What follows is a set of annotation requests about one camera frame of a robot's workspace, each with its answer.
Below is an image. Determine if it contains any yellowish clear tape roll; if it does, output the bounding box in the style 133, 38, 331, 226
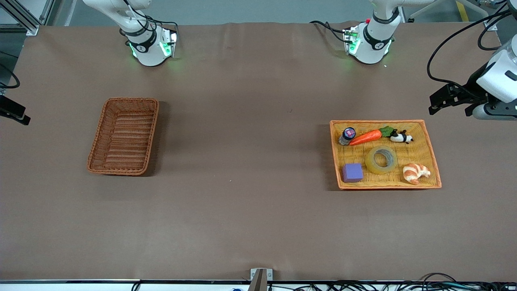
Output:
365, 145, 399, 175

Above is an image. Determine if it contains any orange wicker basket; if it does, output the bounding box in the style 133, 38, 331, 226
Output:
329, 120, 442, 190

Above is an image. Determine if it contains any brown wicker basket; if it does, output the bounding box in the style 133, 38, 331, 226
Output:
87, 97, 160, 176

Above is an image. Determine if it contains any black white panda toy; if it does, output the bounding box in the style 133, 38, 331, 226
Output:
390, 129, 414, 145

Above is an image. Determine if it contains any toy croissant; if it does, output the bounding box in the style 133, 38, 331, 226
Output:
403, 163, 431, 185

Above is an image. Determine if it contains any orange toy carrot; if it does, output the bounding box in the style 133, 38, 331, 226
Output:
349, 126, 396, 146

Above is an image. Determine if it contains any small bottle blue cap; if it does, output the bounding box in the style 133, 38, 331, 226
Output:
338, 127, 357, 146

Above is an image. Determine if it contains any purple cube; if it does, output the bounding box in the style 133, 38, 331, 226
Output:
342, 163, 364, 183

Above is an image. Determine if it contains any brown table cover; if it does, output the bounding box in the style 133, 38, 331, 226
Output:
0, 21, 517, 282

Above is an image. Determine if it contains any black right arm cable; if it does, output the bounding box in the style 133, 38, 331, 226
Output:
0, 63, 21, 89

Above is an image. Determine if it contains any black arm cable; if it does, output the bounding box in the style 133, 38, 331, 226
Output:
427, 6, 517, 99
0, 63, 21, 89

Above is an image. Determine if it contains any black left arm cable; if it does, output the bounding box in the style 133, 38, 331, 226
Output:
427, 6, 517, 99

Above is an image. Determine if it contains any black left base cable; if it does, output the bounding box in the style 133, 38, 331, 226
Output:
310, 20, 350, 43

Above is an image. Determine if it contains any black base cable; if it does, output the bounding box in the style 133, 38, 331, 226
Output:
143, 12, 179, 34
310, 20, 350, 43

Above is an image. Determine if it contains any black right base cable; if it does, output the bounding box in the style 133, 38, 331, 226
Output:
143, 12, 179, 34

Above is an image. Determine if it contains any black floor cable bundle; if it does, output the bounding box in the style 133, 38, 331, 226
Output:
267, 273, 517, 291

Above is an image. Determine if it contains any metal table edge bracket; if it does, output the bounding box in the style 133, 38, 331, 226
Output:
250, 268, 273, 291

